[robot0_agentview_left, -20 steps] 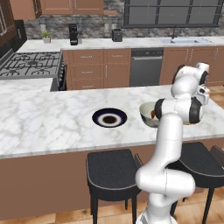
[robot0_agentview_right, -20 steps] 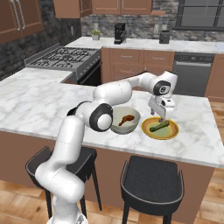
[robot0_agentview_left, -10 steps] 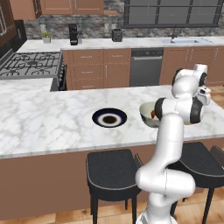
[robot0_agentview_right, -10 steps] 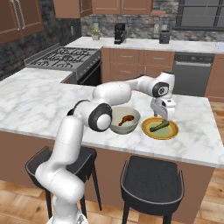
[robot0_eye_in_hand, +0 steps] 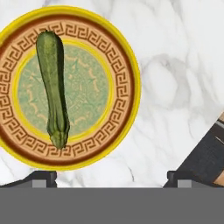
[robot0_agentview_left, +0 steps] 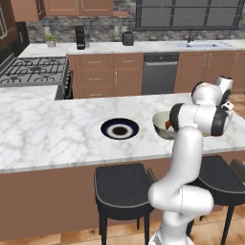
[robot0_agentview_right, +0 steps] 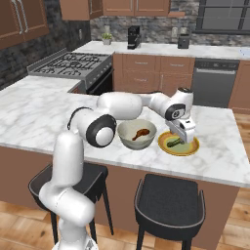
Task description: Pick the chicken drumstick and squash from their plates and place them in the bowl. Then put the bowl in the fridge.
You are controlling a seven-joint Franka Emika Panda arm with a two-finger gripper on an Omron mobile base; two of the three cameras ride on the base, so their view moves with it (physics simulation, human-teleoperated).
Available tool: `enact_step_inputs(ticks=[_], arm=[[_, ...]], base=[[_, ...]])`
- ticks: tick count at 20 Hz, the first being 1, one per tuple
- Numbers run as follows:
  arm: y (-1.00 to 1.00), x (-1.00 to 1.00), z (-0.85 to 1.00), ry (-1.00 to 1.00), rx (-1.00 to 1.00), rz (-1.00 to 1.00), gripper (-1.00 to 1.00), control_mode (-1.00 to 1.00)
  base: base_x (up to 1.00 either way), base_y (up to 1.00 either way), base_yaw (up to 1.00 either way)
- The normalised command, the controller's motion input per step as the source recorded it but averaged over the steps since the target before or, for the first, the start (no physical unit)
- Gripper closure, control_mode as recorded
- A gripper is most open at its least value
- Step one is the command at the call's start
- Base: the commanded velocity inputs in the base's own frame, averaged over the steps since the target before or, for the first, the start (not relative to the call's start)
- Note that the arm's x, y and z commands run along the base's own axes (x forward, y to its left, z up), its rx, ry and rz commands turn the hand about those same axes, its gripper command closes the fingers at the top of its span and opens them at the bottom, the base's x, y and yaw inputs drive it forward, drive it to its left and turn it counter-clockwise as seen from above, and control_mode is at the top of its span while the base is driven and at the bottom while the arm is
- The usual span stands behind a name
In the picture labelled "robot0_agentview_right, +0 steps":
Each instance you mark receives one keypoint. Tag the brown kitchen island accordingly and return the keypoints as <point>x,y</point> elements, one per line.
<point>123,192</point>

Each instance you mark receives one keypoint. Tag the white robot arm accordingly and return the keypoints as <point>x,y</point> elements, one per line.
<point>66,162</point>

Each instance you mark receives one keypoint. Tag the brown base cupboard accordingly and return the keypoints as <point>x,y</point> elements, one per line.
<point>241,88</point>

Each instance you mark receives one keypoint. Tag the yellow plate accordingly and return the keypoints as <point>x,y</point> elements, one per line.
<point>192,147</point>

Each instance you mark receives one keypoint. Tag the brown chicken drumstick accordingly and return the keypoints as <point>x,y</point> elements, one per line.
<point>140,133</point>

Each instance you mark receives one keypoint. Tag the green squash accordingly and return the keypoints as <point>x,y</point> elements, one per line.
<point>172,142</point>

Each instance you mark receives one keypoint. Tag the black bar stool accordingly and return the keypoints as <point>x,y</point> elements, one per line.
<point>92,177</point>
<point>169,198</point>

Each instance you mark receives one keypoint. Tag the brown wall cupboards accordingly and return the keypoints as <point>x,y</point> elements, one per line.
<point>117,7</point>
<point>19,19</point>

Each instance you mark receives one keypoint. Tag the black coffee machine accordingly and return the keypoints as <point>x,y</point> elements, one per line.
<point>133,37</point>

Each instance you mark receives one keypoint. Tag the grey dishwasher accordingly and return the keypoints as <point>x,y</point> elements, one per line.
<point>213,81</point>

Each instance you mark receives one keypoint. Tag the pale grey bowl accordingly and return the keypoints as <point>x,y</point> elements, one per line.
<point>125,132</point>

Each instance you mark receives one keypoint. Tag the small potted plant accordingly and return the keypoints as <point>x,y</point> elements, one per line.
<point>106,38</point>

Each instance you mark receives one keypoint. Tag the grey gas range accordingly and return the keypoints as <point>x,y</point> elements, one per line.
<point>76,65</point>

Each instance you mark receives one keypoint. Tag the brown base cupboards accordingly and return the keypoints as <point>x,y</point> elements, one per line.
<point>146,74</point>

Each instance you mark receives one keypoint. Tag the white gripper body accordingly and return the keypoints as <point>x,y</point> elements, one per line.
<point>178,133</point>

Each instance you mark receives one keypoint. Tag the dark framed window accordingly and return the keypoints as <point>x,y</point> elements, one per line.
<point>224,16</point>

